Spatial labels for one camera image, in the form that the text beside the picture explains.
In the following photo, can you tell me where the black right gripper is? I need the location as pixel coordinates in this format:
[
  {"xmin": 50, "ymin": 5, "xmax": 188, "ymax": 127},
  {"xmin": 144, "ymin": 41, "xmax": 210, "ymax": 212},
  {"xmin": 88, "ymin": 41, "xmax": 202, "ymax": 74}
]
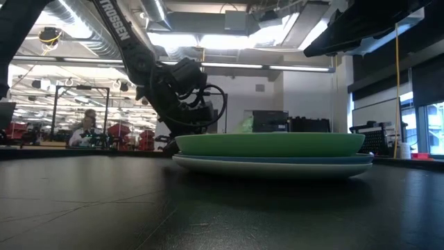
[{"xmin": 302, "ymin": 0, "xmax": 436, "ymax": 58}]

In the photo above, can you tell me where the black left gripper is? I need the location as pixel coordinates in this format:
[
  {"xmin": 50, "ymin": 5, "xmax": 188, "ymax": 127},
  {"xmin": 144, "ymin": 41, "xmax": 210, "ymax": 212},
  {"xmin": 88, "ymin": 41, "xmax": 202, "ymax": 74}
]
[{"xmin": 136, "ymin": 56, "xmax": 227, "ymax": 138}]

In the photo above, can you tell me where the large green plastic plate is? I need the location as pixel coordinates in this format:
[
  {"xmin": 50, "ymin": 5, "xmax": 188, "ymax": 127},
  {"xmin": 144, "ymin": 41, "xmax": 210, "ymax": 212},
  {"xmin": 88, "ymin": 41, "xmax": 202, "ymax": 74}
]
[{"xmin": 174, "ymin": 132, "xmax": 366, "ymax": 158}]

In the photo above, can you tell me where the white ceiling light tube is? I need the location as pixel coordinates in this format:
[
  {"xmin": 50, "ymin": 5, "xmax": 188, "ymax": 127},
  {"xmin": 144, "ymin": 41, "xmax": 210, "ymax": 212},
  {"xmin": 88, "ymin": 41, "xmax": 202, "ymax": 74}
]
[
  {"xmin": 268, "ymin": 65, "xmax": 336, "ymax": 74},
  {"xmin": 200, "ymin": 62, "xmax": 264, "ymax": 69}
]

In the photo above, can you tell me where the red tool cabinet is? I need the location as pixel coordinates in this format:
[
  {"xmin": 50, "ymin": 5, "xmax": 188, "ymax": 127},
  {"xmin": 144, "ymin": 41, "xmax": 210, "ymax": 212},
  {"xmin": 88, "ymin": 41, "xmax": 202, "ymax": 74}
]
[
  {"xmin": 106, "ymin": 122, "xmax": 133, "ymax": 151},
  {"xmin": 138, "ymin": 128, "xmax": 156, "ymax": 151}
]

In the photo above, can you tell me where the light green bag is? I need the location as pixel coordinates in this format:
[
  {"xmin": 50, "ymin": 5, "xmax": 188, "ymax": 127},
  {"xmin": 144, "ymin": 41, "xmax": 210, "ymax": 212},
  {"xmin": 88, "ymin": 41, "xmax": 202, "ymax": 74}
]
[{"xmin": 239, "ymin": 115, "xmax": 255, "ymax": 134}]

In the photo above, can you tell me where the low black crate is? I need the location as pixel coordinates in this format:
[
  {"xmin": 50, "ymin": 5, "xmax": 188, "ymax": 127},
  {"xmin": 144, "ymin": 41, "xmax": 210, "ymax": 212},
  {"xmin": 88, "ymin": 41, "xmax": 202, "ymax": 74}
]
[{"xmin": 289, "ymin": 117, "xmax": 332, "ymax": 133}]

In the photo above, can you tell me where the black equipment case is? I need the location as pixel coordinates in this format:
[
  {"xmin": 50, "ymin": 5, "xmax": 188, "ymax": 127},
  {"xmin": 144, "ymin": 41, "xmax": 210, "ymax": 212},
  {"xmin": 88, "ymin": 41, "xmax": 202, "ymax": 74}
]
[{"xmin": 252, "ymin": 110, "xmax": 290, "ymax": 133}]

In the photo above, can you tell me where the black perforated rack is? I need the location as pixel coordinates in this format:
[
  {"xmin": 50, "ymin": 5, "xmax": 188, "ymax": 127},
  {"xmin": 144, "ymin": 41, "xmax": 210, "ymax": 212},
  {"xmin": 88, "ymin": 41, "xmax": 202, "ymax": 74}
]
[{"xmin": 349, "ymin": 120, "xmax": 397, "ymax": 156}]

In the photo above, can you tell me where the white plastic plate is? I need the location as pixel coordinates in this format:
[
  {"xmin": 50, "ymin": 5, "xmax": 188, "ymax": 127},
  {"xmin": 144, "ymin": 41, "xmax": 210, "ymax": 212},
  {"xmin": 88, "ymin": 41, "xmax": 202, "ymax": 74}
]
[{"xmin": 171, "ymin": 155, "xmax": 374, "ymax": 180}]

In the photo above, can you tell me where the black table mat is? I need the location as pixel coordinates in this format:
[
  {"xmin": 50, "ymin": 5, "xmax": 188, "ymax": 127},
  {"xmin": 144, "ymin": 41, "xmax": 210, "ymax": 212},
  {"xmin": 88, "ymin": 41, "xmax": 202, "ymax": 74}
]
[{"xmin": 0, "ymin": 155, "xmax": 444, "ymax": 250}]

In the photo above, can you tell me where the white bucket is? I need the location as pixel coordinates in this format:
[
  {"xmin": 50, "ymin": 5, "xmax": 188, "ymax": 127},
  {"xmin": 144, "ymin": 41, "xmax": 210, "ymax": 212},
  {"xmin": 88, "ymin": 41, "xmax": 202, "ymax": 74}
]
[{"xmin": 395, "ymin": 142, "xmax": 412, "ymax": 160}]

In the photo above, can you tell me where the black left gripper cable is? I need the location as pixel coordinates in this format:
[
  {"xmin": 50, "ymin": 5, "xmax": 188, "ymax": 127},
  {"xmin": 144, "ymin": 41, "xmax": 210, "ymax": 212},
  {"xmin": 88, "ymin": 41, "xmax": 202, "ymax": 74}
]
[{"xmin": 162, "ymin": 83, "xmax": 229, "ymax": 129}]

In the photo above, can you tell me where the black pole frame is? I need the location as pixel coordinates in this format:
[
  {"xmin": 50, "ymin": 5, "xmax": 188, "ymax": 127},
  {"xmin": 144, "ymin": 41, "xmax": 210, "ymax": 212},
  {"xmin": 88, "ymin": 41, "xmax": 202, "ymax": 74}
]
[{"xmin": 50, "ymin": 84, "xmax": 111, "ymax": 149}]

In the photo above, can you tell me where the yellow hanging cable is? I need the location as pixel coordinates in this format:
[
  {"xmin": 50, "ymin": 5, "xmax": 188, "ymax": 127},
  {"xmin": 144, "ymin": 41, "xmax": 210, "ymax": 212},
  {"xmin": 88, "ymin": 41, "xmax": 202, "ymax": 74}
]
[{"xmin": 393, "ymin": 23, "xmax": 402, "ymax": 159}]

